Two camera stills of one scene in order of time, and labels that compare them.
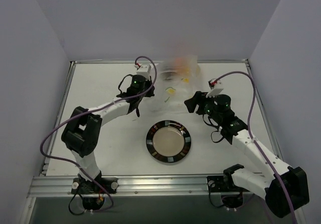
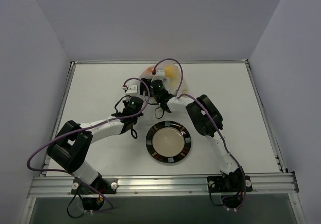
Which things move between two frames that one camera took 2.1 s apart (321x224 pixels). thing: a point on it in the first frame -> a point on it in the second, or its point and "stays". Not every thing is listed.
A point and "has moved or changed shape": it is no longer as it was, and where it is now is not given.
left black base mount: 93,196 stays
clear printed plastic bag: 177,79 has moved or changed shape
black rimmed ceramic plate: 168,141 stays
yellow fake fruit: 192,71 -> 169,73
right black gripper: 199,103 -> 146,88
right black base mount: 232,196 stays
